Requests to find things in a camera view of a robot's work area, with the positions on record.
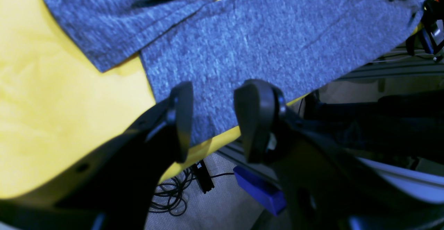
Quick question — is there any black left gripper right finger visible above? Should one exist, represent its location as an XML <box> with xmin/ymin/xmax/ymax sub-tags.
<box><xmin>234</xmin><ymin>79</ymin><xmax>306</xmax><ymax>163</ymax></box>

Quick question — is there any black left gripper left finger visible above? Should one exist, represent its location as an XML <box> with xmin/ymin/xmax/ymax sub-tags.
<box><xmin>125</xmin><ymin>82</ymin><xmax>194</xmax><ymax>164</ymax></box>

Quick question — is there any grey long-sleeve T-shirt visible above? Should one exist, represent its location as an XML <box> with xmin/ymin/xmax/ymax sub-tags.
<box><xmin>44</xmin><ymin>0</ymin><xmax>424</xmax><ymax>144</ymax></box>

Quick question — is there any blue plastic block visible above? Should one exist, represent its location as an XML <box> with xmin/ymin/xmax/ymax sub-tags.
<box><xmin>233</xmin><ymin>166</ymin><xmax>287</xmax><ymax>216</ymax></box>

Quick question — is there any yellow table cloth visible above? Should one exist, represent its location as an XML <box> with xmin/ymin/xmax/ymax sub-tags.
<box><xmin>0</xmin><ymin>0</ymin><xmax>313</xmax><ymax>199</ymax></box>

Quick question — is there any black cable bundle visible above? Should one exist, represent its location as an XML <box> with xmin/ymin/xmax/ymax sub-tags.
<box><xmin>149</xmin><ymin>168</ymin><xmax>236</xmax><ymax>217</ymax></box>

